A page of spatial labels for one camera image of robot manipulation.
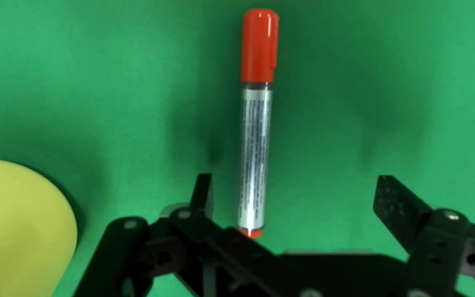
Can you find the green table cloth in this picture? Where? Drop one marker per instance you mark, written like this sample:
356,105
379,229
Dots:
111,83

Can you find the yellow mug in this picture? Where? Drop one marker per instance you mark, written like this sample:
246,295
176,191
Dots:
16,232

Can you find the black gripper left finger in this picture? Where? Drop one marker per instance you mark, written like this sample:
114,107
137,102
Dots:
176,248

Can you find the red capped silver marker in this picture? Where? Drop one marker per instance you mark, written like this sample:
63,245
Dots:
254,138

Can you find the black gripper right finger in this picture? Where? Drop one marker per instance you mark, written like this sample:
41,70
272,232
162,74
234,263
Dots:
435,242

